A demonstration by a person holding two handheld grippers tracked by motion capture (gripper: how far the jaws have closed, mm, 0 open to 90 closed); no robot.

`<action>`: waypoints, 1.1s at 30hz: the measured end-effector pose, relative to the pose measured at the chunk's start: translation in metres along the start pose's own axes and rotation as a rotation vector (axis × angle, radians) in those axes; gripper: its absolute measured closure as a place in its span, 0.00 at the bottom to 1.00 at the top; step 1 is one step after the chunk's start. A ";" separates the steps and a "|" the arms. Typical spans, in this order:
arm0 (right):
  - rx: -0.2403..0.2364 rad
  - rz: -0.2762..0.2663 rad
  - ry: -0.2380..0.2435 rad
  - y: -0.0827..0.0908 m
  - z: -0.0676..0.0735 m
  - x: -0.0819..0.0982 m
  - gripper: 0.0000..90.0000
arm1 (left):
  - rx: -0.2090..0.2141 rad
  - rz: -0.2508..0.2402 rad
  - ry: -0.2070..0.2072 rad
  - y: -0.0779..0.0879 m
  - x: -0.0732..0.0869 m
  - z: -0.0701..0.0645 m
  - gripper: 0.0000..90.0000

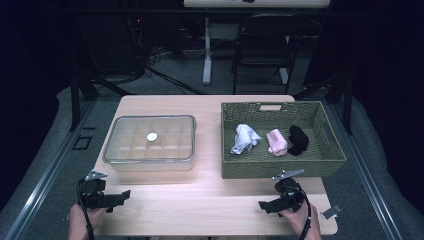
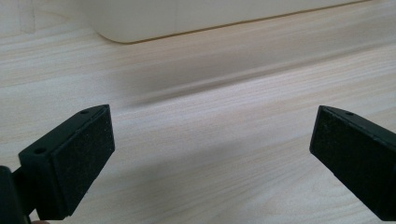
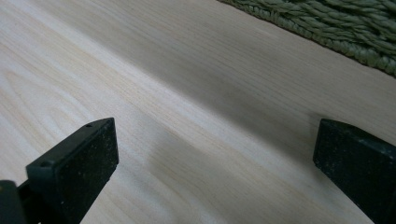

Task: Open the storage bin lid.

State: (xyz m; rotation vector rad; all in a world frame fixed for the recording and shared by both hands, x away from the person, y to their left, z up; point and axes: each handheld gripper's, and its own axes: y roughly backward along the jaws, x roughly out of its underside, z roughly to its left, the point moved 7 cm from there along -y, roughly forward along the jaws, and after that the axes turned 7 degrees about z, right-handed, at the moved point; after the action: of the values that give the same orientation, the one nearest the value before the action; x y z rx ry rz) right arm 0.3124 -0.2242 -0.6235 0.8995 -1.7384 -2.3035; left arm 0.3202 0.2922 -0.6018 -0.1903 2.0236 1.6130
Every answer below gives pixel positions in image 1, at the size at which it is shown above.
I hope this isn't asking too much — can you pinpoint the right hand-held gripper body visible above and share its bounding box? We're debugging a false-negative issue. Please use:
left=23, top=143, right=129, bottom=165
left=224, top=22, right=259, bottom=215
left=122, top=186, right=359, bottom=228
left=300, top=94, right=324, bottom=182
left=271, top=169, right=306, bottom=214

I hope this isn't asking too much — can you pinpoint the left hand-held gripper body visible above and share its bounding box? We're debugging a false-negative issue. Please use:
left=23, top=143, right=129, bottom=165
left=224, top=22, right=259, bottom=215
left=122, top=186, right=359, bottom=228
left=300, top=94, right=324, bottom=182
left=77, top=170, right=108, bottom=210

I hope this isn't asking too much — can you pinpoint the white divided storage box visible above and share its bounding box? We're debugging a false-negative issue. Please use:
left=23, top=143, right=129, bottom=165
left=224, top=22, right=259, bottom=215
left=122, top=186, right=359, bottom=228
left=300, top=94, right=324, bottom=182
left=103, top=116, right=197, bottom=173

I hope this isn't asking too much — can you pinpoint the pink sock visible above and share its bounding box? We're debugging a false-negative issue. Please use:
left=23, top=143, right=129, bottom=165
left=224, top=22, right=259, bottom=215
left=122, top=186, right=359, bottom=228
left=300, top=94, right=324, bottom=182
left=265, top=128, right=289, bottom=157

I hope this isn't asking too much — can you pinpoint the black sock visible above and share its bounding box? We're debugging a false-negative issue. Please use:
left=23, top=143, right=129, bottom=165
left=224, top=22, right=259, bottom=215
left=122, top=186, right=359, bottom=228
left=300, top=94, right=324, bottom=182
left=287, top=124, right=310, bottom=157

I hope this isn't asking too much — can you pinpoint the clear plastic lid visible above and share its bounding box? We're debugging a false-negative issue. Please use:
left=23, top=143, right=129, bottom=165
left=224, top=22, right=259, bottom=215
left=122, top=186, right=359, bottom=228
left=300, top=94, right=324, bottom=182
left=102, top=114, right=197, bottom=164

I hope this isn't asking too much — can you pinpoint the white sock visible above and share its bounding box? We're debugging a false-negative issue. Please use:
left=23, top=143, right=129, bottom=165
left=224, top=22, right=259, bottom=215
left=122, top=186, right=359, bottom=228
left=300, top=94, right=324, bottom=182
left=229, top=123, right=263, bottom=156

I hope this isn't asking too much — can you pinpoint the green woven basket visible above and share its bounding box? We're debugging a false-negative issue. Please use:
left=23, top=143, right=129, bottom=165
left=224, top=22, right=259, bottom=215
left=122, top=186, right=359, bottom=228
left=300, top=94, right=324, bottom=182
left=220, top=100, right=348, bottom=180

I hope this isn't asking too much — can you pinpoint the black metal stand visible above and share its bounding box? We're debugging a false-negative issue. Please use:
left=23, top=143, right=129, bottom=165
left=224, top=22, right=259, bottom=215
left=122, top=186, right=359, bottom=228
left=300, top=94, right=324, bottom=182
left=293, top=69, right=354, bottom=136
left=68, top=66, right=134, bottom=133

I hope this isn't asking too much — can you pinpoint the black folding chair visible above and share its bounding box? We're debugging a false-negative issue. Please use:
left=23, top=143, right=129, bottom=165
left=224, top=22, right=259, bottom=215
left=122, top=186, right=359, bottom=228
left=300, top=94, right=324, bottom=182
left=231, top=13, right=303, bottom=95

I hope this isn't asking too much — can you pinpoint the white desk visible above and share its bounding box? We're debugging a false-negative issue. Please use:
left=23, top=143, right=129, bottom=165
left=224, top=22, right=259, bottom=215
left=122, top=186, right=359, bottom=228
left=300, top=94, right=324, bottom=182
left=183, top=0, right=331, bottom=86

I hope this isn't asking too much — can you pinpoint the right hand-held gripper cable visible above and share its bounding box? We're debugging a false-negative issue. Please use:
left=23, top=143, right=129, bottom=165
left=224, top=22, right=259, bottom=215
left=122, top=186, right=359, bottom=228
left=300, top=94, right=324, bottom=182
left=293, top=186, right=313, bottom=240

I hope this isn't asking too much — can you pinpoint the hand-held gripper cable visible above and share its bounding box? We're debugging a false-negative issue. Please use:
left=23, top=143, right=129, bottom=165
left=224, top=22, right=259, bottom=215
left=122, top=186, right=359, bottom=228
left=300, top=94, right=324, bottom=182
left=293, top=186, right=313, bottom=240
left=76, top=179, right=96, bottom=240

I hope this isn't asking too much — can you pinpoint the left hand-held gripper cable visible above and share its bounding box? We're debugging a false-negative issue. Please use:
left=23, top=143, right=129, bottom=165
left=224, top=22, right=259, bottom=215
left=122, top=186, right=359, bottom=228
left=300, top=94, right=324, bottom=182
left=76, top=179, right=96, bottom=240

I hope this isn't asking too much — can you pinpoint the aluminium floor rail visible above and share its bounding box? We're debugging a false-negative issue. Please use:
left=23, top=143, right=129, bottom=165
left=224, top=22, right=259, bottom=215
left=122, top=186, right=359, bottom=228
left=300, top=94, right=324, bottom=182
left=328, top=103, right=406, bottom=240
left=3, top=99, right=98, bottom=240

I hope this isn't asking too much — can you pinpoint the bundle of black floor cables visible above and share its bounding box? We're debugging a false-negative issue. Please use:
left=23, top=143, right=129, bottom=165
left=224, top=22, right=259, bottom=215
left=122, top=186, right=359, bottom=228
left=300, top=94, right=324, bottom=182
left=123, top=16, right=208, bottom=96

